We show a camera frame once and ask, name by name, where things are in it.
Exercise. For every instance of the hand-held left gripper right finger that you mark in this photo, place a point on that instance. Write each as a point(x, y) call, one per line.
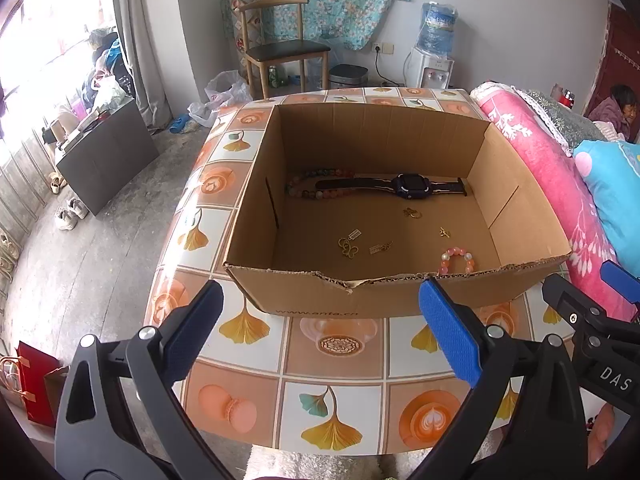
point(450, 335)

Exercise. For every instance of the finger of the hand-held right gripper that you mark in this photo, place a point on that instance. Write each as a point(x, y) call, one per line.
point(565, 297)
point(617, 275)

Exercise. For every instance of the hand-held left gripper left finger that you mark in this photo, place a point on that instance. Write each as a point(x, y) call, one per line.
point(195, 332)

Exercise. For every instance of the gold loop earring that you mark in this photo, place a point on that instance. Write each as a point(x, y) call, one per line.
point(411, 212)

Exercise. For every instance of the gold butterfly pendant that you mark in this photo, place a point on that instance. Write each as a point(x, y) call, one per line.
point(350, 251)

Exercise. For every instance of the black smartwatch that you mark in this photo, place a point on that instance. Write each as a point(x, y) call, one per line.
point(410, 185)

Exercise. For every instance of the brown cardboard box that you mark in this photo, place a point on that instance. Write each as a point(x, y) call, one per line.
point(390, 155)

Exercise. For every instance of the person's right hand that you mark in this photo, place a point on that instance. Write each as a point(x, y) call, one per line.
point(602, 435)

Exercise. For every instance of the patterned plastic tablecloth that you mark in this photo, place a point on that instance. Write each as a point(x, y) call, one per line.
point(250, 380)

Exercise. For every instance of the blue pillow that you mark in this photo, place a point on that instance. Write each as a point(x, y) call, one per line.
point(615, 185)

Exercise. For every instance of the pink floral blanket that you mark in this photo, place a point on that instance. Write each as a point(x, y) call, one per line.
point(540, 170)

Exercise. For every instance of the brown paper bag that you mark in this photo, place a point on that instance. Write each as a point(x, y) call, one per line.
point(56, 390)

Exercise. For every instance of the grey lace blanket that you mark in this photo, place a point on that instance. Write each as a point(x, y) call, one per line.
point(560, 120)

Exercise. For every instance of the red paper bag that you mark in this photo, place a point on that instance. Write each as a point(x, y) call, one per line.
point(37, 385)

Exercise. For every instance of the white sneaker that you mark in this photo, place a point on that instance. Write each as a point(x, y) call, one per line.
point(78, 207)
point(66, 220)

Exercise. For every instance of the white fluffy rug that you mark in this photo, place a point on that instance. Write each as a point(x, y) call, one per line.
point(320, 465)

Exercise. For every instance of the dark grey cabinet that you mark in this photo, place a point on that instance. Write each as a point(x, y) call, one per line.
point(115, 160)

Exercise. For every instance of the white paper bag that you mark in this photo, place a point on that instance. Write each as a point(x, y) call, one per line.
point(10, 377)

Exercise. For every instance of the beige shoe pair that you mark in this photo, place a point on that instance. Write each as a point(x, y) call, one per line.
point(56, 182)

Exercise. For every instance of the blue slippers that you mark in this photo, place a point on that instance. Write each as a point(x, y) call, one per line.
point(179, 124)

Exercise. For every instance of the dark red door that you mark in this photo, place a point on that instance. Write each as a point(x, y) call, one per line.
point(622, 45)

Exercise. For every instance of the white plastic bag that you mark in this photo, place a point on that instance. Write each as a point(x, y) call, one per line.
point(225, 92)

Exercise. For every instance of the white water dispenser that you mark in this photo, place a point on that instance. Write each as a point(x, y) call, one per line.
point(430, 72)

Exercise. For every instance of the pile of clothes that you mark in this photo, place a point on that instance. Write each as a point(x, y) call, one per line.
point(107, 75)

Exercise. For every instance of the grey trash bin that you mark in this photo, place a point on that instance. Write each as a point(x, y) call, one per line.
point(347, 77)

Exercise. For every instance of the blue water jug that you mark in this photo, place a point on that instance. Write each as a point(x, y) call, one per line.
point(437, 30)

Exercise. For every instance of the wooden chair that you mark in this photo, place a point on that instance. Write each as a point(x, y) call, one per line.
point(287, 50)

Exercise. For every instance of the grey curtain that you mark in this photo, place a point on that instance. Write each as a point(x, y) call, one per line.
point(145, 35)

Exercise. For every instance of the patterned panel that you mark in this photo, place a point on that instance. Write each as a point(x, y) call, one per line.
point(245, 25)

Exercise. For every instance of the wall socket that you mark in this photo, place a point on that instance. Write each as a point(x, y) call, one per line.
point(384, 49)

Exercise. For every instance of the floral wall cloth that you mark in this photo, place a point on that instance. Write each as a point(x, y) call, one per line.
point(325, 0)

